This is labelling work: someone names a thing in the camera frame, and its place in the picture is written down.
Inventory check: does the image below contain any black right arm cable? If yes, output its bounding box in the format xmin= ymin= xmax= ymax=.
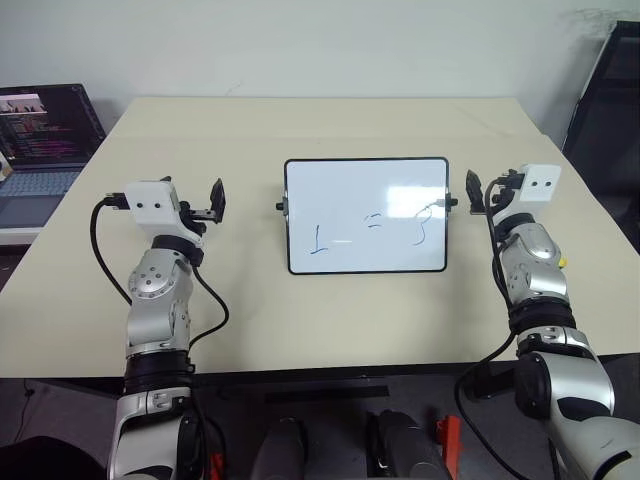
xmin=453 ymin=177 xmax=519 ymax=480

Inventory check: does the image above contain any white side desk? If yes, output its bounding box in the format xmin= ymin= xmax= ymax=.
xmin=0 ymin=227 xmax=49 ymax=246

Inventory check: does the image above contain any orange red clamp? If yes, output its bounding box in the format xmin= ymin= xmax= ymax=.
xmin=434 ymin=414 xmax=464 ymax=480

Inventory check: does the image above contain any open grey laptop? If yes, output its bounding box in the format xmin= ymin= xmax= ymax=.
xmin=0 ymin=83 xmax=107 ymax=231

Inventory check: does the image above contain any dark grey rounded shape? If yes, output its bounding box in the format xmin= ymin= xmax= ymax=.
xmin=249 ymin=416 xmax=309 ymax=480
xmin=367 ymin=409 xmax=446 ymax=480

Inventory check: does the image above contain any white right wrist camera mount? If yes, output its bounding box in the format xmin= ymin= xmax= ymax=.
xmin=492 ymin=163 xmax=561 ymax=224

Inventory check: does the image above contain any small black-framed whiteboard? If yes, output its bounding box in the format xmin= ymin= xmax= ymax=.
xmin=275 ymin=157 xmax=459 ymax=276

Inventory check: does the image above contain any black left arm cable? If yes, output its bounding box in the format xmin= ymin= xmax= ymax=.
xmin=89 ymin=191 xmax=231 ymax=374

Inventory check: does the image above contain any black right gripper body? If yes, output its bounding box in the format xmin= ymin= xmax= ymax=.
xmin=487 ymin=169 xmax=525 ymax=209

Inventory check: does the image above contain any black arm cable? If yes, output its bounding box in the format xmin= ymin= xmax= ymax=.
xmin=453 ymin=177 xmax=519 ymax=480
xmin=89 ymin=191 xmax=231 ymax=374

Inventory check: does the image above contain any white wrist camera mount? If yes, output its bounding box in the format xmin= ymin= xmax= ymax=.
xmin=492 ymin=163 xmax=561 ymax=224
xmin=124 ymin=179 xmax=206 ymax=247

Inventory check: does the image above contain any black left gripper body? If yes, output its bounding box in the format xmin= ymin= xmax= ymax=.
xmin=172 ymin=199 xmax=224 ymax=237

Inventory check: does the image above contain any black office chair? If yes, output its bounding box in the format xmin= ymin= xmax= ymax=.
xmin=560 ymin=19 xmax=640 ymax=241

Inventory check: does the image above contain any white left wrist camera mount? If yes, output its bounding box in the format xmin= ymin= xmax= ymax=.
xmin=124 ymin=179 xmax=206 ymax=247

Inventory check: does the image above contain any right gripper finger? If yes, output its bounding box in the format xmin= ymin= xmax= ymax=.
xmin=465 ymin=169 xmax=486 ymax=216

